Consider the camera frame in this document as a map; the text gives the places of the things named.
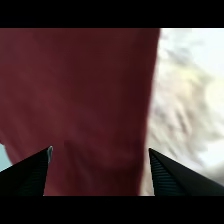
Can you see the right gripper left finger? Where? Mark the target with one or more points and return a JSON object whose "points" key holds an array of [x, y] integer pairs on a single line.
{"points": [[25, 178]]}

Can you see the red T-shirt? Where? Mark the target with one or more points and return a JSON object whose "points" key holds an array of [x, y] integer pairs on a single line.
{"points": [[83, 100]]}

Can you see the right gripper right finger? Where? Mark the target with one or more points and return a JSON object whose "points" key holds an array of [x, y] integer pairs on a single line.
{"points": [[180, 181]]}

